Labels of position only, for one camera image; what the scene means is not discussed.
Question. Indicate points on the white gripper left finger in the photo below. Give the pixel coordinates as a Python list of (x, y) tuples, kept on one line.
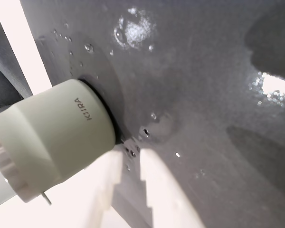
[(90, 190)]

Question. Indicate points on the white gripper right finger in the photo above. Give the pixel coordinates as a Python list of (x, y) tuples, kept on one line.
[(166, 190)]

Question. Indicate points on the pale green steel-rimmed cup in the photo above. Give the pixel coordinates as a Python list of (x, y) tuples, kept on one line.
[(52, 133)]

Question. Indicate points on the black table mat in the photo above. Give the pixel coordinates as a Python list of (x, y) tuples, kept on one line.
[(192, 95)]

